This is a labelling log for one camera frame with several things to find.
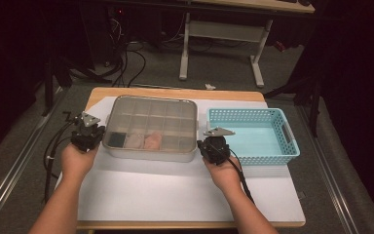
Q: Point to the white table cover sheet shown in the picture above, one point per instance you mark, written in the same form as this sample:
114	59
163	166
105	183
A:
162	195

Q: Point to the small red object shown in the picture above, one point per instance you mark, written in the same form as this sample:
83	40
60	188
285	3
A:
280	46

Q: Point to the dark equipment with red light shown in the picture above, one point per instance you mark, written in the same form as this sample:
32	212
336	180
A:
118	19

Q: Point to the metal floor rail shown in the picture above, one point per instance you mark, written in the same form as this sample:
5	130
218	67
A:
20	159
328	170

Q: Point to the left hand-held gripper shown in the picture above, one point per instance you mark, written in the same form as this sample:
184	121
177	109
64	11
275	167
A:
86	135

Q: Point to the black sock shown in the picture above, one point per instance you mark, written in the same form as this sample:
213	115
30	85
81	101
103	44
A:
116	139

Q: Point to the pink sock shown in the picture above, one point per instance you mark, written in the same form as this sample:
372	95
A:
153	140

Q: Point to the black metal stand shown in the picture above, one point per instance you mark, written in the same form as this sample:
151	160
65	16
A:
48	91
314	110

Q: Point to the person's right hand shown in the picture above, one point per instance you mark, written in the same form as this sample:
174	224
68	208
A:
224	175

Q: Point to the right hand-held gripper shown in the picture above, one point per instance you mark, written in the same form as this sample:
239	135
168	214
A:
216	149

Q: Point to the white-framed desk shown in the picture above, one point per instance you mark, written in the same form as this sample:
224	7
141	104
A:
227	31

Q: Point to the person's left hand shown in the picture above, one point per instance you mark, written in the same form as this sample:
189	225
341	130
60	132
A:
76	162

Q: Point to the white crumpled scrap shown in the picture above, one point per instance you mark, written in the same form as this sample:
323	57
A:
210	86

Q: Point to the white divided storage box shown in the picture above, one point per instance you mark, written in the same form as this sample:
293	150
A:
149	155

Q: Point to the light blue perforated basket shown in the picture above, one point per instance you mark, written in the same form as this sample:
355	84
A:
263	143

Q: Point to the white sock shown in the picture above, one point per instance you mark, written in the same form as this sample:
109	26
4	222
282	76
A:
134	140

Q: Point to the translucent grey box lid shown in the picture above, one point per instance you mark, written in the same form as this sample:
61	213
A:
151	123

